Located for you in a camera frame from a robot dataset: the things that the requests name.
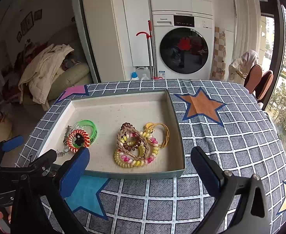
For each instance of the teal shallow tray box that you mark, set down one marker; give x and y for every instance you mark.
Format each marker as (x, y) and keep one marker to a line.
(108, 113)

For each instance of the green translucent bangle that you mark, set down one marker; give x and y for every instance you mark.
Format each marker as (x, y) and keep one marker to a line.
(86, 128)

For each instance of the brown chair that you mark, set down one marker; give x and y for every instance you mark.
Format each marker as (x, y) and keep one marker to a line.
(264, 85)
(253, 78)

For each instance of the cream cloth on chair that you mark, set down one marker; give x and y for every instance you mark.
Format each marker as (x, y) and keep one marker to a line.
(240, 67)

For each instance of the red handled mop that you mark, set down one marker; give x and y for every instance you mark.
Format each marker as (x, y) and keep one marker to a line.
(148, 35)

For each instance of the silver chain hair clip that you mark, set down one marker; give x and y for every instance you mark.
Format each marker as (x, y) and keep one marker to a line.
(65, 146)

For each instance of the checkered tile panel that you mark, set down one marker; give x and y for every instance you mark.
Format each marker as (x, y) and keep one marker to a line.
(219, 55)

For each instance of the green sofa armchair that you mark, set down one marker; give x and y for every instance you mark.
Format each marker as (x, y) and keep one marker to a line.
(77, 75)

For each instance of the checked blue tablecloth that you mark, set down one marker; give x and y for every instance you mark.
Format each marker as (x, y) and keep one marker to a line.
(245, 143)

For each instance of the white washing machine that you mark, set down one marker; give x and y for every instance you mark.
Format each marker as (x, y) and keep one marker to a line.
(183, 44)

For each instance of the cream jacket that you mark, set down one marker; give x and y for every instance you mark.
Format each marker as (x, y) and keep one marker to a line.
(42, 71)

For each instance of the brown braided hair band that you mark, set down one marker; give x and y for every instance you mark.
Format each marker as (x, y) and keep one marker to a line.
(133, 143)

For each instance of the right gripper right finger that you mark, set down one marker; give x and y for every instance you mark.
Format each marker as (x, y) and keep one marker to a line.
(251, 214)

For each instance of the black hair claw clip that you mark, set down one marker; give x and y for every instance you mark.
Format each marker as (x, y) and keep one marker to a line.
(79, 140)

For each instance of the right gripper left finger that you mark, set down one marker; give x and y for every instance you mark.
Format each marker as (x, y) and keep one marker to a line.
(28, 214)

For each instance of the white detergent jug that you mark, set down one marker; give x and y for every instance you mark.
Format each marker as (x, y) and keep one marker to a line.
(143, 72)

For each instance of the white cabinet door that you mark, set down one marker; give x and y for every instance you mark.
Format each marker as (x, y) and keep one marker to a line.
(132, 23)

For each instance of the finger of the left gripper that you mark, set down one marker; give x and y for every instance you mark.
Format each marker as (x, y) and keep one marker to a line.
(12, 143)

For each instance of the left hand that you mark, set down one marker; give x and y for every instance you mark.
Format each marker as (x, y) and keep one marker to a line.
(5, 219)

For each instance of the blue cap bottle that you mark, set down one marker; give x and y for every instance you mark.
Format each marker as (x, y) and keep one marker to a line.
(134, 76)

